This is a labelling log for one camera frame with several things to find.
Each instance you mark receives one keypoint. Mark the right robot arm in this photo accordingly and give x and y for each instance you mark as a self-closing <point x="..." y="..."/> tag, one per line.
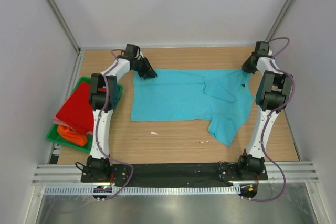
<point x="275" y="91"/>

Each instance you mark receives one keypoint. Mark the orange t shirt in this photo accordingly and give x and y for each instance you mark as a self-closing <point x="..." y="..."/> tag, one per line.
<point x="72" y="136"/>

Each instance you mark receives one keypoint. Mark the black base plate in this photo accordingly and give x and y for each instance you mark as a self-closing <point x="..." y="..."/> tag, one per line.
<point x="183" y="175"/>

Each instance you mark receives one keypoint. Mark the aluminium frame rail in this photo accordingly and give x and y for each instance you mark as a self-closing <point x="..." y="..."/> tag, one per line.
<point x="56" y="175"/>

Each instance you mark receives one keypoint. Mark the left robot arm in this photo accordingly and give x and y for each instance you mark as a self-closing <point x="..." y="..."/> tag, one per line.
<point x="104" y="98"/>

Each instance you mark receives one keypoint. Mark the red t shirt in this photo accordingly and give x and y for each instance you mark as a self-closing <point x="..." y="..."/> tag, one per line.
<point x="77" y="112"/>

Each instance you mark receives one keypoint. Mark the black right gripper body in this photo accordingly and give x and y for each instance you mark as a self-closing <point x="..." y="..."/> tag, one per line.
<point x="249" y="65"/>

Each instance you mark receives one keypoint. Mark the turquoise t shirt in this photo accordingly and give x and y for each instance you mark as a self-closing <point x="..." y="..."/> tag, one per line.
<point x="220" y="96"/>

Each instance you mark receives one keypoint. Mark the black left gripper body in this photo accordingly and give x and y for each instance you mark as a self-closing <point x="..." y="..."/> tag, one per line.
<point x="144" y="67"/>

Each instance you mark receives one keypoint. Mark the pink t shirt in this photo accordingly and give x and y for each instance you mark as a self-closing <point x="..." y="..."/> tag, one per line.
<point x="58" y="121"/>

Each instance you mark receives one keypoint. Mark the green plastic bin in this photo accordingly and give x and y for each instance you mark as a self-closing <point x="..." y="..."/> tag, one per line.
<point x="54" y="137"/>

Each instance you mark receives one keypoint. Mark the white slotted cable duct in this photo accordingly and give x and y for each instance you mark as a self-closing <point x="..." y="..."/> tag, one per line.
<point x="136" y="191"/>

